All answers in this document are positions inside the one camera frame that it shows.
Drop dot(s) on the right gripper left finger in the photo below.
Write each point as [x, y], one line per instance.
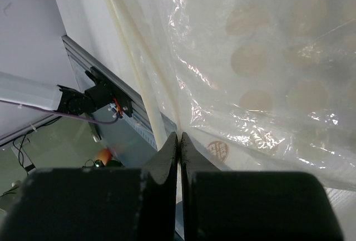
[98, 204]

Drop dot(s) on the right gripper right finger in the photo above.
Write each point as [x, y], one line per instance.
[252, 205]

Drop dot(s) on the clear zip top bag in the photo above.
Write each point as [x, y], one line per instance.
[275, 79]

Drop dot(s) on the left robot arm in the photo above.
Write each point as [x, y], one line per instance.
[53, 98]

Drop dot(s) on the aluminium mounting rail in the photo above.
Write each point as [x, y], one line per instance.
[153, 121]

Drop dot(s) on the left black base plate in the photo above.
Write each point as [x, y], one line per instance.
[105, 92]

